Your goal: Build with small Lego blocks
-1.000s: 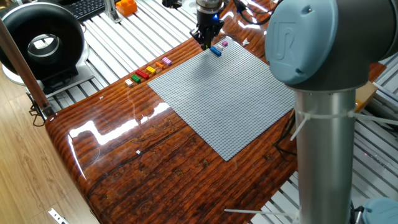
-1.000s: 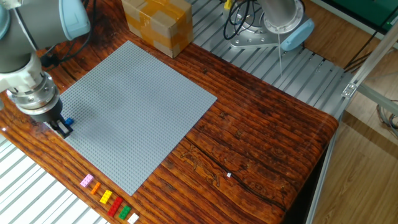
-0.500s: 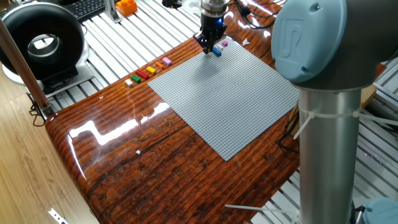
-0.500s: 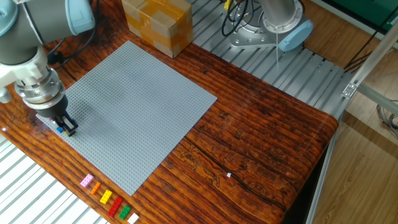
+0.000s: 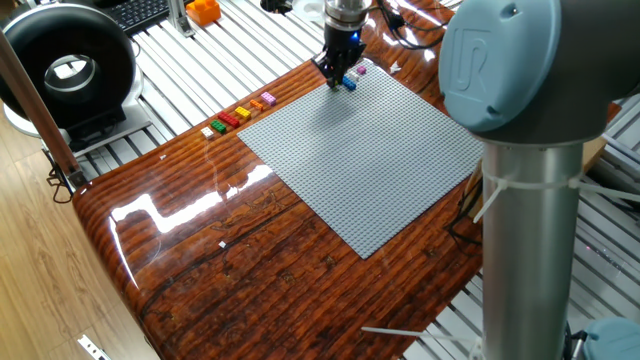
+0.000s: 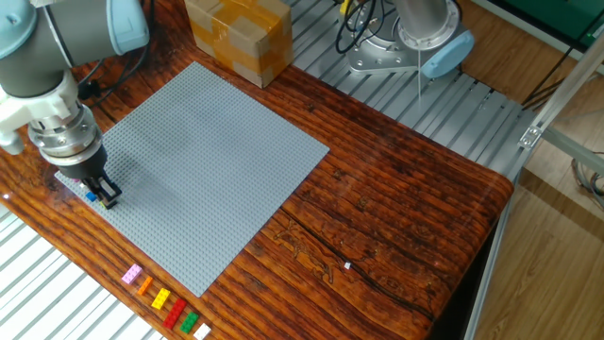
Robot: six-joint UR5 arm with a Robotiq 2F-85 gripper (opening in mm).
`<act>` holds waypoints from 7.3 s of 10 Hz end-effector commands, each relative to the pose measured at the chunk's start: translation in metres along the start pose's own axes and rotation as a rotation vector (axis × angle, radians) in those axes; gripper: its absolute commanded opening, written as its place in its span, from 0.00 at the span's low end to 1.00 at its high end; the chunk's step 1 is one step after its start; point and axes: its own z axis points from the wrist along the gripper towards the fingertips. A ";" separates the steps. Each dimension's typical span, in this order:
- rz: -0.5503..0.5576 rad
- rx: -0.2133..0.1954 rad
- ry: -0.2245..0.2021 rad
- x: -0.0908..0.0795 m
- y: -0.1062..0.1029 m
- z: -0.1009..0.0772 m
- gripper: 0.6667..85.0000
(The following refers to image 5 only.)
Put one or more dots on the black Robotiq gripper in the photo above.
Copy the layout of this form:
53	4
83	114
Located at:
344	42

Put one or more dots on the narrow white Lego brick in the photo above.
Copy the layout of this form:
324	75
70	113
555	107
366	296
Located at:
354	76

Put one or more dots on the long blue Lego brick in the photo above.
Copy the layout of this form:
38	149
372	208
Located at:
350	83

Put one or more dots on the small purple Lego brick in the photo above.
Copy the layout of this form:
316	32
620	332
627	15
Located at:
361	70

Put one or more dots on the pink Lego brick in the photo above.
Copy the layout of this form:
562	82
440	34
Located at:
268	98

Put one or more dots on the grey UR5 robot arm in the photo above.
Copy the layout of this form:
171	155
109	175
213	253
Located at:
530	225

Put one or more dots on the thin orange Lego brick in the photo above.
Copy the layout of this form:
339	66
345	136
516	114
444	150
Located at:
256	105

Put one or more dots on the grey Lego baseplate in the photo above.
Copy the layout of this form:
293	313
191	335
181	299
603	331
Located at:
360	160

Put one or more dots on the yellow Lego brick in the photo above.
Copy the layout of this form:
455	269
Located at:
243	113

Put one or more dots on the long red Lego brick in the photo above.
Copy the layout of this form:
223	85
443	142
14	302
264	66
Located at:
229	120

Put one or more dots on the green Lego brick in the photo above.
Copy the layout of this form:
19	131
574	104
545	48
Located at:
218	127

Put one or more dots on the wide white Lego brick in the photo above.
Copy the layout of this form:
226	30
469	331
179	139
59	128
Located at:
207	133

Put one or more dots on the crumpled white paper scrap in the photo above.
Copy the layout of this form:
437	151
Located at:
395	67

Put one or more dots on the white tape roll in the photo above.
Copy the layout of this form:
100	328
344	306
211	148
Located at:
298	11

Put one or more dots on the black round object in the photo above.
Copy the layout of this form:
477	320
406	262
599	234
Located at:
275	5

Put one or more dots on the orange Duplo brick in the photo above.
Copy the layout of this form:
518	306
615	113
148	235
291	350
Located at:
202	12

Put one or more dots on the black computer keyboard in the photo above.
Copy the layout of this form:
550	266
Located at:
140	12

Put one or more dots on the taped cardboard box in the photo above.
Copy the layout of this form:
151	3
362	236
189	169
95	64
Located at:
594	152

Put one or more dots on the white zip tie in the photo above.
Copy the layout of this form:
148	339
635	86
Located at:
600	190
415	332

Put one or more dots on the aluminium profile post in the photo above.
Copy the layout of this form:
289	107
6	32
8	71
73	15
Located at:
177	17

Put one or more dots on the brown slanted post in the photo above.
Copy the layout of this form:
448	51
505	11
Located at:
35	102

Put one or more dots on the metal floor bracket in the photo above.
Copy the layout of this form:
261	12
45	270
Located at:
92	347

